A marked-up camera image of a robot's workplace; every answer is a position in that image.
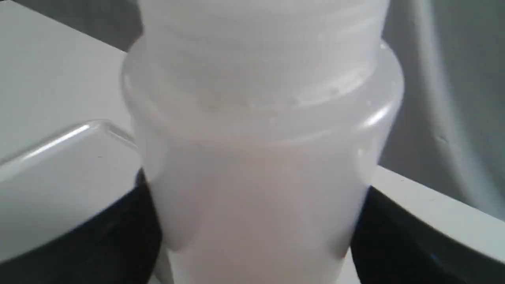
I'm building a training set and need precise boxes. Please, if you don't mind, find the white backdrop cloth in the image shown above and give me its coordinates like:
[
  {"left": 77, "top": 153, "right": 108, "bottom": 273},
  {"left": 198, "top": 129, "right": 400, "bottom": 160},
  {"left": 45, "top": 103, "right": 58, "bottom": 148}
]
[{"left": 18, "top": 0, "right": 504, "bottom": 219}]

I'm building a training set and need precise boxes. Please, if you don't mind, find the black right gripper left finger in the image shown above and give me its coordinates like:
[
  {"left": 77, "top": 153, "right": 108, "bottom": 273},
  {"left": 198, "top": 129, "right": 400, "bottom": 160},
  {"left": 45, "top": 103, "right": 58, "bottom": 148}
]
[{"left": 0, "top": 170, "right": 162, "bottom": 284}]

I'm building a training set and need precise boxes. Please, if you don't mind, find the translucent plastic squeeze bottle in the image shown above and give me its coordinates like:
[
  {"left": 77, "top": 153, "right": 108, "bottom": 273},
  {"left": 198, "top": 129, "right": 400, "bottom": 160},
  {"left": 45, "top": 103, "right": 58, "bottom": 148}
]
[{"left": 121, "top": 0, "right": 404, "bottom": 284}]

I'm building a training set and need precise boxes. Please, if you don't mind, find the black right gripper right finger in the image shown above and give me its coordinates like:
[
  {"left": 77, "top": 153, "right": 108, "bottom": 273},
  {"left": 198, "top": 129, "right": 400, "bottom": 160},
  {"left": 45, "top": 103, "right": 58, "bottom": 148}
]
[{"left": 351, "top": 187, "right": 505, "bottom": 284}]

